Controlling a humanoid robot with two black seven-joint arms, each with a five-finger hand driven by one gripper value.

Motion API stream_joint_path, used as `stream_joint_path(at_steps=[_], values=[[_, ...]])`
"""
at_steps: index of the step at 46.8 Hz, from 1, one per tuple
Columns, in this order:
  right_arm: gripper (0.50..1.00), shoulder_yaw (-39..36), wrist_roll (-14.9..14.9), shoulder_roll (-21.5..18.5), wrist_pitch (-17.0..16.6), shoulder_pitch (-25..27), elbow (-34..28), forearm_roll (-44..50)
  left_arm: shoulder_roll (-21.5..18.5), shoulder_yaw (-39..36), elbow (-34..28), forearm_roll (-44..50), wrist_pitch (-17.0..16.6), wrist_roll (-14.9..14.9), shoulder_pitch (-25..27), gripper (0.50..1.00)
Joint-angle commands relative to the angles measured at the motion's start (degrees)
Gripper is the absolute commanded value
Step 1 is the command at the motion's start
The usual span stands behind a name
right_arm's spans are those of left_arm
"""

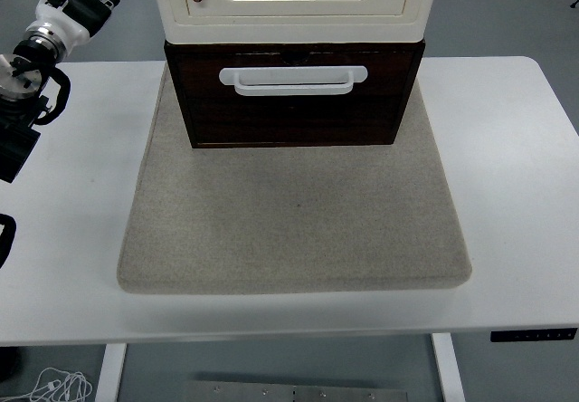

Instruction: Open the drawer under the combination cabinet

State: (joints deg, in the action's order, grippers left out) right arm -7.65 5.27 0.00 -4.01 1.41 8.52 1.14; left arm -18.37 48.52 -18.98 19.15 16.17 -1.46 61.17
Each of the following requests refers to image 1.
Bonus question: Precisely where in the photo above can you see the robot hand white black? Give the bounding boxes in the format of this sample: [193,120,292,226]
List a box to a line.
[25,0,135,53]

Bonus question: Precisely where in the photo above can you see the white drawer handle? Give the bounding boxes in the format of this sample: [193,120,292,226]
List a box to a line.
[218,65,369,98]

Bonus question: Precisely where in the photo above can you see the dark wooden drawer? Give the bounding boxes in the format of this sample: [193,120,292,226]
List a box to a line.
[174,50,418,146]

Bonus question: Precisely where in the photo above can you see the dark wooden drawer case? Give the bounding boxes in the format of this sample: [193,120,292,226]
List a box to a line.
[163,39,427,149]

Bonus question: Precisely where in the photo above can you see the grey felt mat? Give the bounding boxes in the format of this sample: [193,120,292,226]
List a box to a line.
[116,60,474,295]

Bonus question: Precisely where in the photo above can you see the white table leg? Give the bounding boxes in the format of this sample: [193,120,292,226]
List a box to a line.
[431,332,467,402]
[94,343,128,402]

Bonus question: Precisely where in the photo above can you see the grey metal plate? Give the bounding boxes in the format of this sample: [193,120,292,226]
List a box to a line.
[180,379,411,402]

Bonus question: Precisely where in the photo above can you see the black table control panel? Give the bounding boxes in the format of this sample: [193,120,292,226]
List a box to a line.
[490,327,579,343]

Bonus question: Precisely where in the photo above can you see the white cable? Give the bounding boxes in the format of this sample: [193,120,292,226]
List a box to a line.
[0,367,94,402]

